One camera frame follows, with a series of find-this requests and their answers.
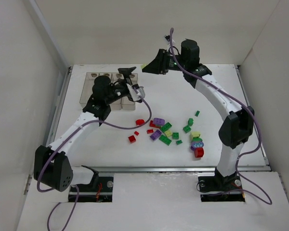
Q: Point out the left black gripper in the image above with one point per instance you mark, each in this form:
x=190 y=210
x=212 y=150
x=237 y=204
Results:
x=125 y=83

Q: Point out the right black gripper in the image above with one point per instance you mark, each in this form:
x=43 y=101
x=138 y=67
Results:
x=162 y=61

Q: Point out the green lego brick tall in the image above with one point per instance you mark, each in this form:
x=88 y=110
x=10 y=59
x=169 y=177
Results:
x=190 y=122

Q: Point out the green square lego brick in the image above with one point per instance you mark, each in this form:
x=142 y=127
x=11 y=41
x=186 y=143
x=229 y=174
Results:
x=187 y=129

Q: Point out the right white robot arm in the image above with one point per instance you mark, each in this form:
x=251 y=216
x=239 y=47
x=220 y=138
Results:
x=237 y=124

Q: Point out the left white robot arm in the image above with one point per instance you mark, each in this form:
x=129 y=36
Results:
x=51 y=165

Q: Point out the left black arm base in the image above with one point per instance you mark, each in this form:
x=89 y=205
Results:
x=100 y=192

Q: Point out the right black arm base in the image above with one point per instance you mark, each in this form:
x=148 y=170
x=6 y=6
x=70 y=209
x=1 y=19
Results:
x=219 y=189

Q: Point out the clear container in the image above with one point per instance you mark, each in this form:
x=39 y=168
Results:
x=127 y=102
x=87 y=87
x=117 y=80
x=109 y=75

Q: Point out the clear container far right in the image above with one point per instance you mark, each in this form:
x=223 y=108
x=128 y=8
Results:
x=127 y=102

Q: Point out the red round lego piece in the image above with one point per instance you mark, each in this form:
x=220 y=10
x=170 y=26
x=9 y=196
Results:
x=139 y=122

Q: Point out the red flat lego brick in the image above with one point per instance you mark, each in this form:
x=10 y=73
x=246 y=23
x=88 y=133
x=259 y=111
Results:
x=151 y=124

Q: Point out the clear container far left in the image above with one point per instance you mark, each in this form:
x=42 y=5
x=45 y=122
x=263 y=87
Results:
x=87 y=87

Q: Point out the purple rounded lego brick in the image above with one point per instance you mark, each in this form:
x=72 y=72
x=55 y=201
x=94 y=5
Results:
x=158 y=122

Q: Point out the small red lego brick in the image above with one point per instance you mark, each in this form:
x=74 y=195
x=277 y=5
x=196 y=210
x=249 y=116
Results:
x=150 y=131

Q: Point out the purple flat lego brick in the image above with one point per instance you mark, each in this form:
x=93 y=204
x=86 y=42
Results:
x=155 y=135

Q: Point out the red slope lego brick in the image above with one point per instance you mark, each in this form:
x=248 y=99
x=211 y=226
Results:
x=132 y=139

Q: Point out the yellow square lego brick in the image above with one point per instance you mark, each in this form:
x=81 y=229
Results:
x=168 y=133

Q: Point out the green long lego brick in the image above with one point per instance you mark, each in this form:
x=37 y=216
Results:
x=165 y=140

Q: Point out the green lettered lego brick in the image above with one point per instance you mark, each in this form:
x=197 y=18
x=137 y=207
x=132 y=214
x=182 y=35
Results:
x=175 y=136

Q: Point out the tiny green lego piece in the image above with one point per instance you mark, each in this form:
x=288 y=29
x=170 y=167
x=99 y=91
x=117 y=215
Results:
x=179 y=142

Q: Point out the yellow rounded lego brick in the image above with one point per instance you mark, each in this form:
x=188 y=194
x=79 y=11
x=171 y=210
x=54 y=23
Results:
x=194 y=134

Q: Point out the red cylinder lego brick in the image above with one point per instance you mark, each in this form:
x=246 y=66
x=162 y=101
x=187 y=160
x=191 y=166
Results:
x=199 y=152

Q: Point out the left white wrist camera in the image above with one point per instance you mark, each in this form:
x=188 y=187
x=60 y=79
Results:
x=132 y=93

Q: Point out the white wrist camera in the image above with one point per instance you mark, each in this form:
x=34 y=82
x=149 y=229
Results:
x=132 y=93
x=168 y=40

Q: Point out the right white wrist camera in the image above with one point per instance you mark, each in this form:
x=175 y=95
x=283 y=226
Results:
x=168 y=40

